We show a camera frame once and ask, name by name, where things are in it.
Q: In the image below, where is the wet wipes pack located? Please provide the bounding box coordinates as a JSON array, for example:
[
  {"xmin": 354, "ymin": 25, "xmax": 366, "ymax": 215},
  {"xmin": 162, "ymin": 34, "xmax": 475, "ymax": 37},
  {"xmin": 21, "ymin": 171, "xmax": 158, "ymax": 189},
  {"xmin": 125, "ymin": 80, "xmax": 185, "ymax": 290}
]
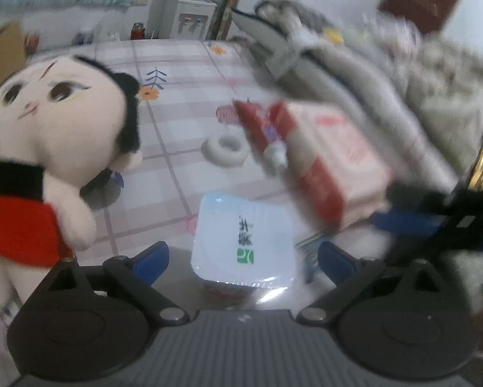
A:
[{"xmin": 267, "ymin": 101, "xmax": 393, "ymax": 230}]

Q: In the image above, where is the white woven blanket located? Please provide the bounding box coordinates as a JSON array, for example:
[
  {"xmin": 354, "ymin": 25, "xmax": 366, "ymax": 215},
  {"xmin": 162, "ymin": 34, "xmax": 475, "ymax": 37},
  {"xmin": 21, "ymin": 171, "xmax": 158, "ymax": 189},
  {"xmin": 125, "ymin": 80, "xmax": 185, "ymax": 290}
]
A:
[{"xmin": 326, "ymin": 44, "xmax": 468, "ymax": 194}]

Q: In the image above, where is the grey zippered bedding bag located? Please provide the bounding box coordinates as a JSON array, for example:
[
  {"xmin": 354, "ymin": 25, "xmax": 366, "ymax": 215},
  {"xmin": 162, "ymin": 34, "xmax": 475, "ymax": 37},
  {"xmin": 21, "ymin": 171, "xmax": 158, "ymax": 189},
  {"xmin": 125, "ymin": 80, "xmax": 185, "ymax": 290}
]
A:
[{"xmin": 229, "ymin": 0, "xmax": 347, "ymax": 89}]

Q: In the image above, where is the cream plush doll red outfit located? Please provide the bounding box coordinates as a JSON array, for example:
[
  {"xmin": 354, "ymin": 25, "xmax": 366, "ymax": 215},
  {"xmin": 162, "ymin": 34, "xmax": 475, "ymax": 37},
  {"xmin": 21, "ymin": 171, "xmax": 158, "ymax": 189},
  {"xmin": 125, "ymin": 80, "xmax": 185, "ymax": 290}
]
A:
[{"xmin": 0, "ymin": 54, "xmax": 143, "ymax": 315}]

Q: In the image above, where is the plaid printed bedsheet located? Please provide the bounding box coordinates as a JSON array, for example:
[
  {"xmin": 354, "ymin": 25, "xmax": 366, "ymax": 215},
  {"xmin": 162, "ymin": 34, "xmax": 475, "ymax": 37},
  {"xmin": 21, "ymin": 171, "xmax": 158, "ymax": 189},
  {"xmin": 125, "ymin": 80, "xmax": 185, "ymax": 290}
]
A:
[{"xmin": 24, "ymin": 38, "xmax": 387, "ymax": 291}]

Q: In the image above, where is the white water dispenser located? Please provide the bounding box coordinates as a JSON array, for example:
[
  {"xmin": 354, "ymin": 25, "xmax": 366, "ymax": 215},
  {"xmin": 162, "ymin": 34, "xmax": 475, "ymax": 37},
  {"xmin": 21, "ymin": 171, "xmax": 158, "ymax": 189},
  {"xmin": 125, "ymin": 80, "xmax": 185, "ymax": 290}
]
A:
[{"xmin": 163, "ymin": 0, "xmax": 218, "ymax": 41}]

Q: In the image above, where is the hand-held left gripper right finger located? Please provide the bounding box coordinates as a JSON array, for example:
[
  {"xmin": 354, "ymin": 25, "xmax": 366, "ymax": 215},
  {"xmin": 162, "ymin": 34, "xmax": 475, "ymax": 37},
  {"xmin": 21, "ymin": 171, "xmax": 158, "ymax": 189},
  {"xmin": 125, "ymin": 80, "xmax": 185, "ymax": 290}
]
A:
[{"xmin": 297, "ymin": 242, "xmax": 444, "ymax": 324}]

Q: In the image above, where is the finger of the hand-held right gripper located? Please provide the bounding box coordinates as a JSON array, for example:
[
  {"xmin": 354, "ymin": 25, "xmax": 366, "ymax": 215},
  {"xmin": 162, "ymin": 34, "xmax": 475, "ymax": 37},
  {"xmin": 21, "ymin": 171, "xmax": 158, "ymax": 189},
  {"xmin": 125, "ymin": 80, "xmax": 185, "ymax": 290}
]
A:
[{"xmin": 369, "ymin": 183, "xmax": 460, "ymax": 238}]

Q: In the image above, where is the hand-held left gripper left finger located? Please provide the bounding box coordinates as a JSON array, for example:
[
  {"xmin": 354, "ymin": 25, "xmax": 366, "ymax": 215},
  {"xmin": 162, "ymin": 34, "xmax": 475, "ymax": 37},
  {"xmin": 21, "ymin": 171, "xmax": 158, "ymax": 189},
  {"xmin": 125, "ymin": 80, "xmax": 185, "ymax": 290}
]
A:
[{"xmin": 44, "ymin": 241, "xmax": 190, "ymax": 325}]

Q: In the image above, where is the red tube white cap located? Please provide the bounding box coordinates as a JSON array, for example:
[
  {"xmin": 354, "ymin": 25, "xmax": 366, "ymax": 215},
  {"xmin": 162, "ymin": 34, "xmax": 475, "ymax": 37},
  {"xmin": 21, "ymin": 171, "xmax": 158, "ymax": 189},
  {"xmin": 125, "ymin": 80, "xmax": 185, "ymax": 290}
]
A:
[{"xmin": 235, "ymin": 100, "xmax": 289, "ymax": 170}]

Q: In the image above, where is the brown cardboard box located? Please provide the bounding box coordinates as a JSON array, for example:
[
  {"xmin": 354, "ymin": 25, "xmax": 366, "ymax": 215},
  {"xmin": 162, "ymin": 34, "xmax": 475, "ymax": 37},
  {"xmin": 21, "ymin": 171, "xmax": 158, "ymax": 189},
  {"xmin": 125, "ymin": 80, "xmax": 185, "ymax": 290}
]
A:
[{"xmin": 0, "ymin": 22, "xmax": 28, "ymax": 101}]

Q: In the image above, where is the cream fleece blanket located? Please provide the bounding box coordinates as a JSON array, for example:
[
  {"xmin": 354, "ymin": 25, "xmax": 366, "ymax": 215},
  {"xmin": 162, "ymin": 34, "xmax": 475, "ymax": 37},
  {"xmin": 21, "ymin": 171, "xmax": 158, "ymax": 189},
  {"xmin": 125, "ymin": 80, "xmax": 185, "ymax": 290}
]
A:
[{"xmin": 407, "ymin": 36, "xmax": 483, "ymax": 162}]

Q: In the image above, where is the white tape roll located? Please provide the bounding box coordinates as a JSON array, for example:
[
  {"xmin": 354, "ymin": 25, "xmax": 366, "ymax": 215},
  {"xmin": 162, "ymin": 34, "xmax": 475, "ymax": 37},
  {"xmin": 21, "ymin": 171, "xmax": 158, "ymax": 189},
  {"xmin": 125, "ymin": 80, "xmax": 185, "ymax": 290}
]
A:
[{"xmin": 201, "ymin": 134, "xmax": 248, "ymax": 167}]

